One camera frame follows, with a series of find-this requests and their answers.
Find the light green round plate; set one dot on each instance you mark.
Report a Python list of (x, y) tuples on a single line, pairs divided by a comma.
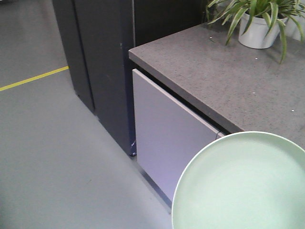
[(247, 180)]

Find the white plant pot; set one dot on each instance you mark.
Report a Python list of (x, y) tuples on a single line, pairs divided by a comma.
[(256, 35)]

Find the green spider plant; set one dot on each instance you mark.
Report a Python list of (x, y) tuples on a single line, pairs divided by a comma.
[(272, 11)]

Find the dark tall cabinet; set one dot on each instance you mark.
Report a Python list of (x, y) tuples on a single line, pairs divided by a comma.
[(97, 35)]

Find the grey drawer front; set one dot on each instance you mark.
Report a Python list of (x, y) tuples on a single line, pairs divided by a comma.
[(168, 133)]

